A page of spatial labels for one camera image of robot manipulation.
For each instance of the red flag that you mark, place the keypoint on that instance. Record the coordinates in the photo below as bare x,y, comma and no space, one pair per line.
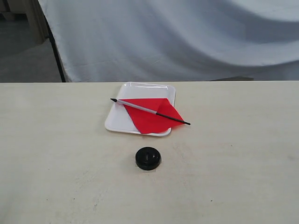
151,115

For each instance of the black round flag base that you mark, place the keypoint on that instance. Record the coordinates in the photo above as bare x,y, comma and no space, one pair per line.
148,158

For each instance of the white rectangular plastic tray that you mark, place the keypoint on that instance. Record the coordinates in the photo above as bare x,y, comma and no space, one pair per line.
118,120

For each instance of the white backdrop cloth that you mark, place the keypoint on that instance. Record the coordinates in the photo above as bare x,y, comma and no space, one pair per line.
175,40

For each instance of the black backdrop stand pole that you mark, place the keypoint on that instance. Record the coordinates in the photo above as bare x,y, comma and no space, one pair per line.
57,58

